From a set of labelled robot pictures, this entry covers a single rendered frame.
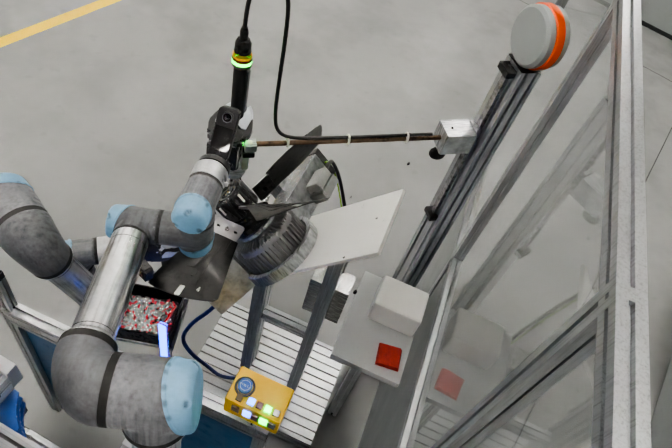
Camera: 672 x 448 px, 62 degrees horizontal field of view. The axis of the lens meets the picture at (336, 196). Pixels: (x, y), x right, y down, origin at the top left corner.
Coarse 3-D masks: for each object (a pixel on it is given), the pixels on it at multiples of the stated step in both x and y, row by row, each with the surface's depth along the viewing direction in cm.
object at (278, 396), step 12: (240, 372) 152; (252, 372) 153; (264, 384) 151; (276, 384) 152; (228, 396) 147; (252, 396) 148; (264, 396) 149; (276, 396) 150; (288, 396) 150; (228, 408) 151; (240, 408) 148; (252, 408) 146; (264, 408) 147; (276, 408) 148; (252, 420) 151; (276, 420) 146; (276, 432) 151
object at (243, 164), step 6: (252, 138) 142; (246, 144) 140; (252, 144) 141; (246, 150) 141; (252, 150) 142; (246, 156) 142; (252, 156) 143; (240, 162) 146; (246, 162) 144; (240, 168) 146; (246, 168) 146; (234, 174) 145; (240, 174) 145
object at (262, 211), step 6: (324, 198) 151; (252, 204) 161; (264, 204) 157; (270, 204) 154; (276, 204) 152; (282, 204) 151; (288, 204) 150; (294, 204) 149; (306, 204) 146; (252, 210) 150; (258, 210) 148; (264, 210) 147; (270, 210) 145; (276, 210) 144; (282, 210) 143; (288, 210) 143; (258, 216) 143; (264, 216) 142; (270, 216) 141
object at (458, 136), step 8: (440, 120) 157; (448, 120) 158; (456, 120) 159; (464, 120) 159; (472, 120) 159; (440, 128) 158; (448, 128) 156; (456, 128) 156; (464, 128) 157; (472, 128) 158; (448, 136) 154; (456, 136) 154; (464, 136) 155; (472, 136) 156; (440, 144) 158; (448, 144) 156; (456, 144) 157; (464, 144) 158; (472, 144) 158; (440, 152) 158; (448, 152) 159; (456, 152) 160; (464, 152) 160
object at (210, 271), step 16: (224, 240) 164; (176, 256) 160; (208, 256) 159; (224, 256) 160; (160, 272) 157; (176, 272) 156; (192, 272) 155; (208, 272) 155; (224, 272) 156; (160, 288) 153; (176, 288) 152; (192, 288) 151; (208, 288) 151
